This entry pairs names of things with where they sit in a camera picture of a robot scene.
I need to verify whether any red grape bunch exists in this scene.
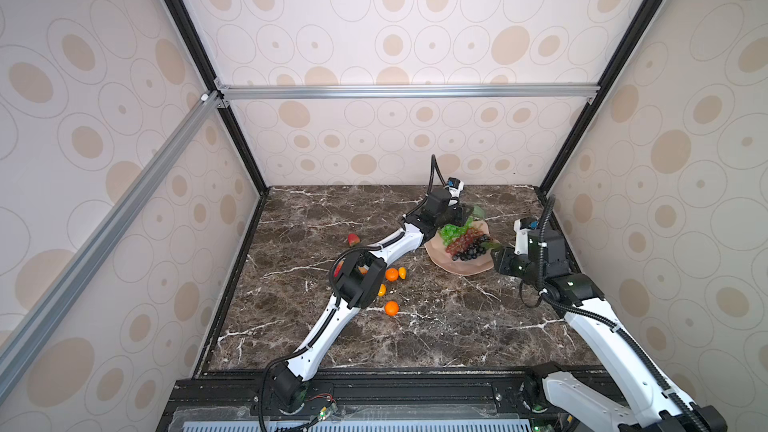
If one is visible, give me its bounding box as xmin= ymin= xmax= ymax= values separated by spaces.
xmin=446 ymin=227 xmax=484 ymax=256

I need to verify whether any black grape bunch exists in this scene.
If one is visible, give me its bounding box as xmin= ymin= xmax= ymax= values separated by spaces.
xmin=450 ymin=234 xmax=500 ymax=262

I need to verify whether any pink scalloped fruit bowl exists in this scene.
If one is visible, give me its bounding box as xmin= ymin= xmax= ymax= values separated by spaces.
xmin=426 ymin=220 xmax=498 ymax=276

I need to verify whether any green grape bunch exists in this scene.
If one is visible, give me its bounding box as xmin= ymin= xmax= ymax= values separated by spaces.
xmin=438 ymin=205 xmax=486 ymax=246

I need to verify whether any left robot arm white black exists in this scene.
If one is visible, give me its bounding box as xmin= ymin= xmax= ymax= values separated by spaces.
xmin=261 ymin=156 xmax=472 ymax=412

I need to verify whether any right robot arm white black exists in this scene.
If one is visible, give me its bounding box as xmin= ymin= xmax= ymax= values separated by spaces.
xmin=491 ymin=197 xmax=728 ymax=431

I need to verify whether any orange mandarin middle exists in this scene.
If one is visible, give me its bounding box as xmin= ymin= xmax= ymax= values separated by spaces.
xmin=385 ymin=268 xmax=400 ymax=282

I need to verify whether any strawberry far with leaves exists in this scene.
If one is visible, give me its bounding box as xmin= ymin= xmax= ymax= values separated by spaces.
xmin=347 ymin=233 xmax=361 ymax=247

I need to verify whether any orange mandarin front right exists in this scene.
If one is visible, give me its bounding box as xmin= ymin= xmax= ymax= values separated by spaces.
xmin=384 ymin=301 xmax=400 ymax=317

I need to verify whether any strawberry left red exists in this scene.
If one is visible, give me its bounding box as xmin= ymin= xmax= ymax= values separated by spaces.
xmin=333 ymin=261 xmax=343 ymax=278

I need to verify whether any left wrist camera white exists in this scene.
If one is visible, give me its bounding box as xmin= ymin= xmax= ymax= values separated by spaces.
xmin=445 ymin=177 xmax=464 ymax=198

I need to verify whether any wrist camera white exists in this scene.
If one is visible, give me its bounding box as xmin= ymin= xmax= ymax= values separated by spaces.
xmin=445 ymin=177 xmax=464 ymax=198
xmin=514 ymin=217 xmax=538 ymax=255

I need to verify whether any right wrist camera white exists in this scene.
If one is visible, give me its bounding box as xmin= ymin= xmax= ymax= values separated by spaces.
xmin=514 ymin=217 xmax=538 ymax=255

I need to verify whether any horizontal aluminium rail back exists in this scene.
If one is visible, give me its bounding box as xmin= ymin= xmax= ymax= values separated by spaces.
xmin=220 ymin=82 xmax=600 ymax=102

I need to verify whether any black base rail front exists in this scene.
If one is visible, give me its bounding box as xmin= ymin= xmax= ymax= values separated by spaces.
xmin=156 ymin=367 xmax=586 ymax=431

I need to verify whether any black frame post right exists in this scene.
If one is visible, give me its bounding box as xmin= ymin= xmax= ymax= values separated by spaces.
xmin=534 ymin=0 xmax=664 ymax=202

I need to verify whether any black frame post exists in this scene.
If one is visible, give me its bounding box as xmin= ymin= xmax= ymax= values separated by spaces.
xmin=163 ymin=0 xmax=269 ymax=195
xmin=534 ymin=0 xmax=664 ymax=202

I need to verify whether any black frame post left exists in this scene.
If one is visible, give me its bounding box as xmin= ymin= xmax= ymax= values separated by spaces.
xmin=163 ymin=0 xmax=269 ymax=195

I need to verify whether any diagonal aluminium rail left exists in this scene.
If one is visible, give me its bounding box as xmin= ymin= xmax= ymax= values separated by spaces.
xmin=1 ymin=90 xmax=223 ymax=401

